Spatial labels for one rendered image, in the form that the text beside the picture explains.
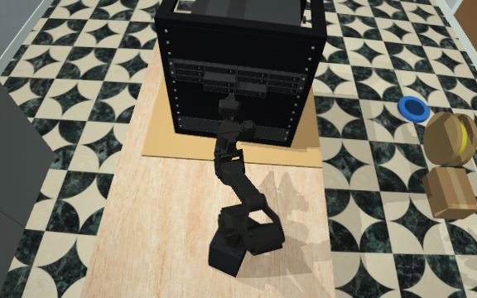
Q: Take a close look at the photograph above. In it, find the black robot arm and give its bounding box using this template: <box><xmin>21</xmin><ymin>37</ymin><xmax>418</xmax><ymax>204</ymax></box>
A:
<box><xmin>214</xmin><ymin>120</ymin><xmax>285</xmax><ymax>256</ymax></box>

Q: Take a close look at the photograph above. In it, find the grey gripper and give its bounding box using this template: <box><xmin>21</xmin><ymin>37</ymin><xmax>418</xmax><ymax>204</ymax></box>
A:
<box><xmin>219</xmin><ymin>93</ymin><xmax>241</xmax><ymax>125</ymax></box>

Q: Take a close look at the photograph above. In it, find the tan flat board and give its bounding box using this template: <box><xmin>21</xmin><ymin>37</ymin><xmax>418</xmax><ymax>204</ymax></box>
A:
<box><xmin>142</xmin><ymin>73</ymin><xmax>323</xmax><ymax>168</ymax></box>

